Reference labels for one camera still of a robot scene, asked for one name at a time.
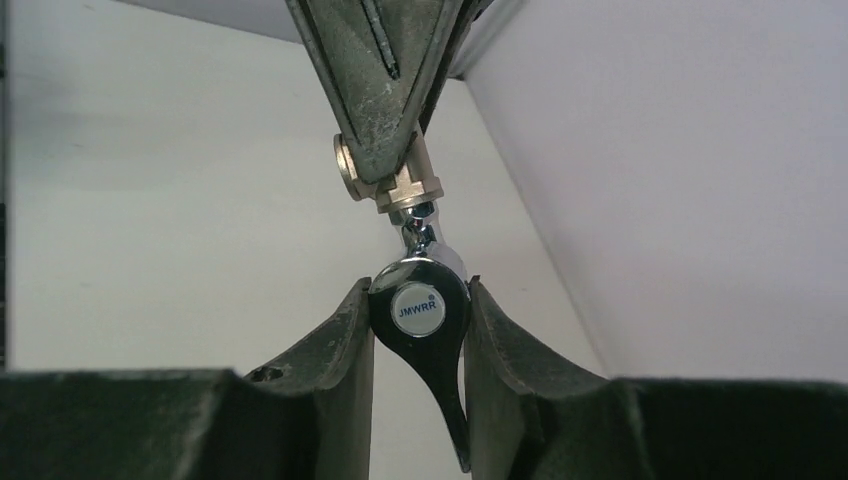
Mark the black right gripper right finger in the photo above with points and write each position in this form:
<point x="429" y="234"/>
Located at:
<point x="533" y="414"/>

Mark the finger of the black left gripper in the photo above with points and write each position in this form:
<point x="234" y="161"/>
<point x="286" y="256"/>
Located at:
<point x="469" y="12"/>
<point x="377" y="61"/>

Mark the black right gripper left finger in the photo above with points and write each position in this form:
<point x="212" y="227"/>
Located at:
<point x="305" y="414"/>

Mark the threaded metal pipe fitting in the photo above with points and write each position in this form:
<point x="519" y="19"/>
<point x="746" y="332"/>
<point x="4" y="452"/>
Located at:
<point x="412" y="184"/>

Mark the chrome water faucet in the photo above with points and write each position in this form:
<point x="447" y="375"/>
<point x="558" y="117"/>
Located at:
<point x="419" y="307"/>

